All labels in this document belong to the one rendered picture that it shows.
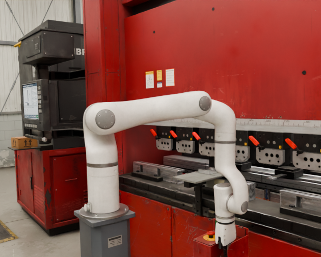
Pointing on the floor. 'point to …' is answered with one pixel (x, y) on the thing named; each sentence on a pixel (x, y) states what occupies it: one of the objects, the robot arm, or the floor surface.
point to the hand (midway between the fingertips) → (227, 253)
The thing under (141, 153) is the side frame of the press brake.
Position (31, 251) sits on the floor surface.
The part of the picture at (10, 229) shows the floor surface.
